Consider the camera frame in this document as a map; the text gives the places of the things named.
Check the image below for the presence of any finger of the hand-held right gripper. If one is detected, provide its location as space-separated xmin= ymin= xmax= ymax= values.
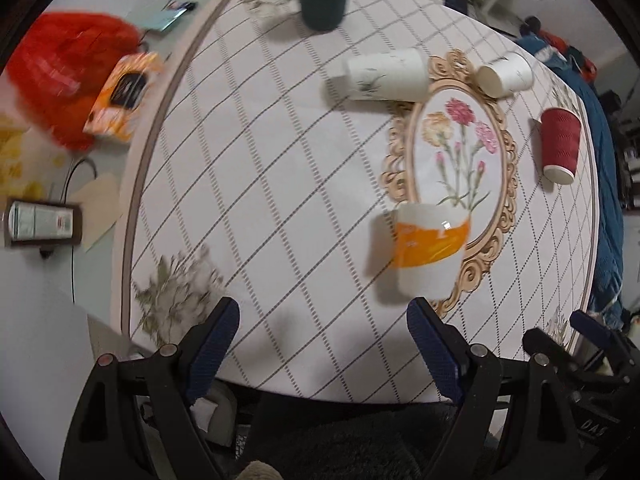
xmin=522 ymin=328 xmax=572 ymax=361
xmin=569 ymin=309 xmax=632 ymax=377

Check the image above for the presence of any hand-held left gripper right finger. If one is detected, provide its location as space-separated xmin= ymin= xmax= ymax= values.
xmin=406 ymin=296 xmax=584 ymax=480

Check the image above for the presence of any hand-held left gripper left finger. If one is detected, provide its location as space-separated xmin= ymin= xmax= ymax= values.
xmin=59 ymin=296 xmax=241 ymax=480

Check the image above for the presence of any white and orange cup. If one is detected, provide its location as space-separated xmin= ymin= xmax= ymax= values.
xmin=390 ymin=202 xmax=472 ymax=299

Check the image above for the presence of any red ribbed paper cup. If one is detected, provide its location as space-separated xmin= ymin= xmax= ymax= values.
xmin=540 ymin=107 xmax=582 ymax=184

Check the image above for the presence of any plain white paper cup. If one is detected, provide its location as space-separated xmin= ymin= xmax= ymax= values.
xmin=475 ymin=52 xmax=535 ymax=99

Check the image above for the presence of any white paper cup leaf print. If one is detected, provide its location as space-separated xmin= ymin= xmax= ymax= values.
xmin=327 ymin=48 xmax=431 ymax=102

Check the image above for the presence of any floral checked tablecloth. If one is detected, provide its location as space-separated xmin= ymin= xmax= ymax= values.
xmin=120 ymin=0 xmax=599 ymax=406

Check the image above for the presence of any blue blanket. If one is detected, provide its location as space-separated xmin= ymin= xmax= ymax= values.
xmin=515 ymin=30 xmax=627 ymax=328

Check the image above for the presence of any beige paper envelope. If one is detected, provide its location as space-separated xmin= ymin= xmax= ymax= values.
xmin=67 ymin=172 xmax=126 ymax=254

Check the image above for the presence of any orange box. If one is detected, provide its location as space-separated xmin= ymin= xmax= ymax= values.
xmin=83 ymin=52 xmax=166 ymax=142

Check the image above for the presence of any yellow packet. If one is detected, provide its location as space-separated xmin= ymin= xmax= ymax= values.
xmin=0 ymin=115 xmax=36 ymax=196

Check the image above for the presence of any red mesh bag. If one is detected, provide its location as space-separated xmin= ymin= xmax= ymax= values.
xmin=4 ymin=11 xmax=146 ymax=152

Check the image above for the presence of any teal card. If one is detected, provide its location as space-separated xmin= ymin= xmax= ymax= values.
xmin=126 ymin=0 xmax=196 ymax=35

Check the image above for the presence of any black cable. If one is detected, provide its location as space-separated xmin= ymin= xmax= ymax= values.
xmin=61 ymin=157 xmax=99 ymax=306

